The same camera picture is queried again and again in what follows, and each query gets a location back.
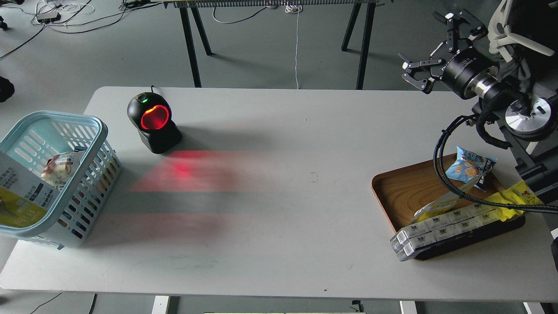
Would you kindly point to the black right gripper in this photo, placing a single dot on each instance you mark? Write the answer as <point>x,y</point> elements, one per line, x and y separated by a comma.
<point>461,67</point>

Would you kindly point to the yellow white snack pouch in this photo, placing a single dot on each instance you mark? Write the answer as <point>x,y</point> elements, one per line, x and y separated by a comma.
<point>25,198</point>

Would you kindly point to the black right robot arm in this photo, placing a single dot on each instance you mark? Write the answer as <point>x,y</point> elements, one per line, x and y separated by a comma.
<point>504,116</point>

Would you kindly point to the blue chips snack bag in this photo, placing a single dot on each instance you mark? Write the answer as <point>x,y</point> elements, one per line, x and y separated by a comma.
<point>469,165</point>

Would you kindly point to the pale yellow snack pouch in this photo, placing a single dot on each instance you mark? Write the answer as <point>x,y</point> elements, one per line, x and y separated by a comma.
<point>444,203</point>

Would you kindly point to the yellow snack bag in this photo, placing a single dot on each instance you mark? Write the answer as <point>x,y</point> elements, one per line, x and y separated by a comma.
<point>518,193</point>

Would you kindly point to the white long snack box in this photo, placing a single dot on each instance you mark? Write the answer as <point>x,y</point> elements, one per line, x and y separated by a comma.
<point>486,216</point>
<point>408,246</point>

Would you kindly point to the light blue plastic basket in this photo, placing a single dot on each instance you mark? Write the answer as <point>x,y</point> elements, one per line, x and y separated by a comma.
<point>38,137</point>

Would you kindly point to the red white snack bag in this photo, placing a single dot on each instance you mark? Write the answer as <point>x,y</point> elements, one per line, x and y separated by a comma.
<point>60,169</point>

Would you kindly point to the white office chair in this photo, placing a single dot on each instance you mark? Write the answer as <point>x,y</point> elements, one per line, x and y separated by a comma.
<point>523,40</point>

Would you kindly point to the brown wooden tray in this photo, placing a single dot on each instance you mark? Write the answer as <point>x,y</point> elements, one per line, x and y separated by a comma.
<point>402,192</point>

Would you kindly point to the black barcode scanner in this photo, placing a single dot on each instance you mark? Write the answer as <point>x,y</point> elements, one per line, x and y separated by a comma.
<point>152,117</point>

